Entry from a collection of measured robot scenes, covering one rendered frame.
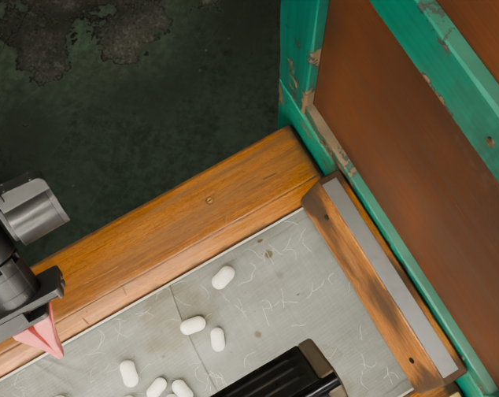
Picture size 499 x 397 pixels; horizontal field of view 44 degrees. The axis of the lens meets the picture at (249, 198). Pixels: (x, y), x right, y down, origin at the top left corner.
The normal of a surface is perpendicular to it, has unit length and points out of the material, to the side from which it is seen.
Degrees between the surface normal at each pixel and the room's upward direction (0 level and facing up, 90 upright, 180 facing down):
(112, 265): 0
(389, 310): 66
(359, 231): 0
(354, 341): 0
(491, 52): 90
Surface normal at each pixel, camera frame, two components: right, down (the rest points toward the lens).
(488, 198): -0.87, 0.49
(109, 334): -0.04, -0.25
